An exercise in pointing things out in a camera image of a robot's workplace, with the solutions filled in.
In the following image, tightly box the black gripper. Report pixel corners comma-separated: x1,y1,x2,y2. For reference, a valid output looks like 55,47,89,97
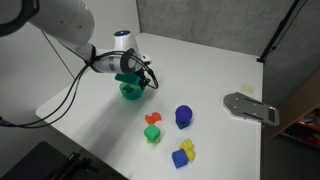
134,66,151,91

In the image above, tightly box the green plastic bowl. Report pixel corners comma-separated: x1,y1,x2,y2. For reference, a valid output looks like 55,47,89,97
119,81,145,102

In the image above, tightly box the green cube block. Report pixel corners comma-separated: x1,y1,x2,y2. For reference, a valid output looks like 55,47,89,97
143,124,161,141

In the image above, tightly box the blue toy figure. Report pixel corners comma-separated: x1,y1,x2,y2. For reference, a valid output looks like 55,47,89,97
122,84,139,95

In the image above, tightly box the orange toy piece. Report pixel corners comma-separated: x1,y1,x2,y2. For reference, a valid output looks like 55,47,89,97
144,111,163,125

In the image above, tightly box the yellow cross shaped toy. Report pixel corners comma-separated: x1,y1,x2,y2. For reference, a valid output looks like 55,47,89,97
178,138,197,163

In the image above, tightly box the wooden toy shelf with bins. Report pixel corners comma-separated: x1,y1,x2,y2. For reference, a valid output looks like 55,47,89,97
268,71,320,149

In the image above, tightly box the grey metal mounting plate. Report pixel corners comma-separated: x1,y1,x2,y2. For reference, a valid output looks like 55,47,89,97
222,92,280,127

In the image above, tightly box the pale yellow sticky note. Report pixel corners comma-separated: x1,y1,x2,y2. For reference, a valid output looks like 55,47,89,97
240,84,255,95

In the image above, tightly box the black equipment stand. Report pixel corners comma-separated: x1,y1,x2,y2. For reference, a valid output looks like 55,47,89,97
0,141,129,180

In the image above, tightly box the black vertical pole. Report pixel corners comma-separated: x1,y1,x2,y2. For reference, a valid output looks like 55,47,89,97
256,0,303,64

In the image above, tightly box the black cable bundle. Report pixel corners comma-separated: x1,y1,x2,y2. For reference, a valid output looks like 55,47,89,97
0,49,160,129

